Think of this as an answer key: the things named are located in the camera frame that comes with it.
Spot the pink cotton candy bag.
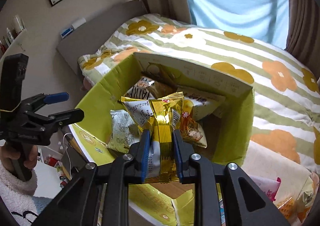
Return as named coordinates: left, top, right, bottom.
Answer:
left=249, top=175, right=281, bottom=202

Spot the white blue snack bag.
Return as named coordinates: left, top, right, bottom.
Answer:
left=107, top=109, right=140, bottom=153

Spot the brown white snack bag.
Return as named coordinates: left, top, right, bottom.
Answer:
left=124, top=76, right=156, bottom=100

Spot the gold candy bag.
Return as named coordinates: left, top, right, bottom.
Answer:
left=120, top=91, right=184, bottom=183

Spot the orange green cake bag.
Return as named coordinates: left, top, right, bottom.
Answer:
left=276, top=172, right=319, bottom=225

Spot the white yellow cheese stick bag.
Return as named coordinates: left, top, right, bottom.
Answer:
left=177, top=86, right=225, bottom=148

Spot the white fuzzy sleeve forearm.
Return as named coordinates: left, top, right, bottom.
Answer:
left=0, top=165, right=52, bottom=225

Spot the left hand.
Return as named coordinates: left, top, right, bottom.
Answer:
left=0, top=143, right=38, bottom=173

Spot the floral striped duvet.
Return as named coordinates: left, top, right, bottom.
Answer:
left=78, top=14, right=319, bottom=172

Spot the grey bed headboard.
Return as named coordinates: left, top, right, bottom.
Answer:
left=56, top=0, right=147, bottom=79

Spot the lint roller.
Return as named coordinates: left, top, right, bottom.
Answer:
left=60, top=18, right=86, bottom=39

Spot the green cardboard box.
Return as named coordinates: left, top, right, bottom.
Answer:
left=69, top=52, right=254, bottom=225

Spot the right brown curtain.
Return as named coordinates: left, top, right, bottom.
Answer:
left=285, top=0, right=319, bottom=78

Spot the light blue cloth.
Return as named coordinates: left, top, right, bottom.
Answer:
left=188, top=0, right=289, bottom=49

